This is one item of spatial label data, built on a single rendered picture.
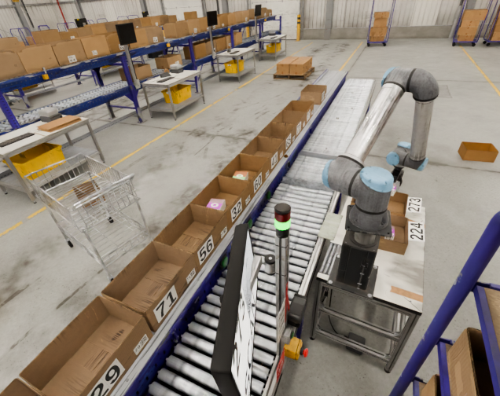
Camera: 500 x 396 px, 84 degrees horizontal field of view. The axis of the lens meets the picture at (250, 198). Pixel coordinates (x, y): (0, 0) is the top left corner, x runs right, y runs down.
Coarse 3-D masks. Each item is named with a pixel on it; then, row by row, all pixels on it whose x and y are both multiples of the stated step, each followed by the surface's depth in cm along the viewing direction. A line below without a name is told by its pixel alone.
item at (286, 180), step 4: (284, 180) 262; (288, 180) 260; (292, 180) 258; (296, 180) 256; (300, 180) 255; (304, 180) 253; (292, 184) 261; (296, 184) 259; (300, 184) 257; (304, 184) 255; (308, 184) 253; (312, 184) 252; (316, 184) 250; (320, 184) 248; (312, 188) 254; (316, 188) 252; (320, 188) 251; (324, 188) 249; (328, 188) 247
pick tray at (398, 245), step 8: (392, 216) 202; (400, 216) 199; (392, 224) 205; (400, 224) 203; (408, 224) 192; (400, 232) 200; (384, 240) 183; (392, 240) 181; (400, 240) 193; (408, 240) 180; (384, 248) 187; (392, 248) 184; (400, 248) 181
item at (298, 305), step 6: (294, 294) 127; (294, 300) 124; (300, 300) 123; (306, 300) 124; (294, 306) 121; (300, 306) 121; (306, 306) 124; (288, 312) 121; (294, 312) 119; (300, 312) 119; (288, 318) 121; (294, 318) 119; (300, 318) 118
